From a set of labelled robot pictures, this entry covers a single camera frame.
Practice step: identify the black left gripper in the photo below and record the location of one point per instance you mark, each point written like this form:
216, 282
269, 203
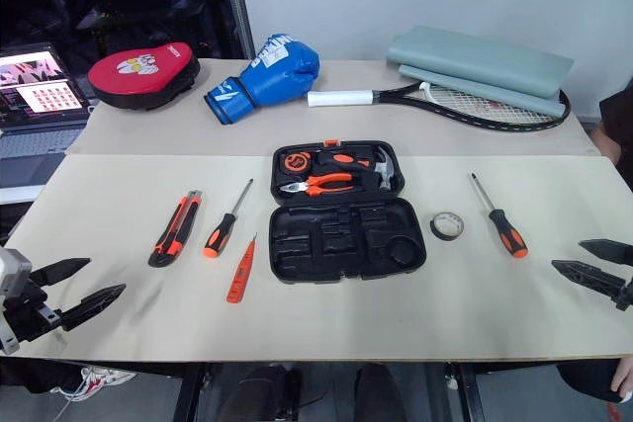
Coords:
29, 313

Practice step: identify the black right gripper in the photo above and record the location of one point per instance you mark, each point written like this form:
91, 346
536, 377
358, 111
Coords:
627, 296

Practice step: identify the orange black screwdriver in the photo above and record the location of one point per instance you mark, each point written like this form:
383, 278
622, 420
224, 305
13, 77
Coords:
220, 234
509, 236

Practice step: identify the orange black utility knife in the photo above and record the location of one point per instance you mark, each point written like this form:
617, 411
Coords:
173, 234

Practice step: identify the black electrical tape roll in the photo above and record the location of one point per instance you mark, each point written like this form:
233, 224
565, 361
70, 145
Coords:
446, 237

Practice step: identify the orange voltage tester pen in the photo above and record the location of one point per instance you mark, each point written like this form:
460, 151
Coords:
240, 274

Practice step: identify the black plastic tool case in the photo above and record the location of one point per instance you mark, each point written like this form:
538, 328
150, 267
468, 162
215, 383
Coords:
346, 244

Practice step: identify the person bare forearm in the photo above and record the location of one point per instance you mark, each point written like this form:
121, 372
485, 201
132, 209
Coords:
613, 150

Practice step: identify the person bare hand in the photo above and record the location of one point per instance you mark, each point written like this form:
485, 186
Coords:
624, 375

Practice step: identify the white red sneaker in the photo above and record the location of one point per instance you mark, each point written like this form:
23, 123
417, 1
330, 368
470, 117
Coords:
99, 380

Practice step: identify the person dark trouser leg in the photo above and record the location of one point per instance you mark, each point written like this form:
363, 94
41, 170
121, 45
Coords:
583, 377

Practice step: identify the black table leg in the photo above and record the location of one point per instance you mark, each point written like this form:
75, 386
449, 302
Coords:
467, 392
190, 392

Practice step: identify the tan table sheet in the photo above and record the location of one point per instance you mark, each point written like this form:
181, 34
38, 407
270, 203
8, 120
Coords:
198, 135

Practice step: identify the open laptop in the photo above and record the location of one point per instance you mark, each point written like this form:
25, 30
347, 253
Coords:
39, 91

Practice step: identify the dark rounded shape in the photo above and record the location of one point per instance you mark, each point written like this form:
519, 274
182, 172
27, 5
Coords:
378, 392
267, 392

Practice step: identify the red boxing focus mitt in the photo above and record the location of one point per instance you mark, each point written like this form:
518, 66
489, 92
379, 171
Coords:
138, 68

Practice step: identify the silver claw hammer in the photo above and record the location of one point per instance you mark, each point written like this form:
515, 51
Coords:
383, 170

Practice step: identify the folded grey mat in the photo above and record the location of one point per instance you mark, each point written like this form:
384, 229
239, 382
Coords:
475, 59

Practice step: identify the orange black tape measure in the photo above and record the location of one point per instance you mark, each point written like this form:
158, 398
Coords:
296, 161

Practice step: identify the light beige table sheet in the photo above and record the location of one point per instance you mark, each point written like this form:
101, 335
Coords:
346, 323

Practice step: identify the blue boxing glove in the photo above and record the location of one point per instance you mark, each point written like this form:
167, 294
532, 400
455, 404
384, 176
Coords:
277, 76

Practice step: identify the black tennis racket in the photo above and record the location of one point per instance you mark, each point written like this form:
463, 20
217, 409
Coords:
338, 98

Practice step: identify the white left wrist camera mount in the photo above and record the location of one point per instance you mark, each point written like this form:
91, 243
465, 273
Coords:
12, 269

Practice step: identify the grey metal post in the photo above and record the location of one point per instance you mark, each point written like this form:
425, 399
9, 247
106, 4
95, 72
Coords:
236, 2

